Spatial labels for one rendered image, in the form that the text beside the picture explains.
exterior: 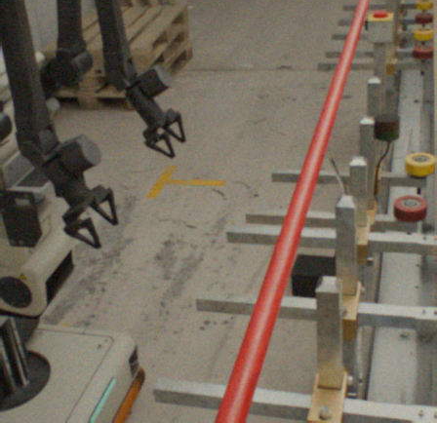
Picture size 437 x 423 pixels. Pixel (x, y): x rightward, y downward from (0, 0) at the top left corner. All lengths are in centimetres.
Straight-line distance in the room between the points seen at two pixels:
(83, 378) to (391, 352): 100
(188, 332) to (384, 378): 129
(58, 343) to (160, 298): 71
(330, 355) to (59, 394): 130
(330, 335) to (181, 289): 202
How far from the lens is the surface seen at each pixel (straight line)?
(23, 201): 173
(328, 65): 297
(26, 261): 191
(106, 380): 230
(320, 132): 34
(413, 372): 172
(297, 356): 269
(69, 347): 244
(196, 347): 277
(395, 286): 198
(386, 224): 181
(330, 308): 106
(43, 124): 149
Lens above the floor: 178
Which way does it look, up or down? 29 degrees down
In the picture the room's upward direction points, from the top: 6 degrees counter-clockwise
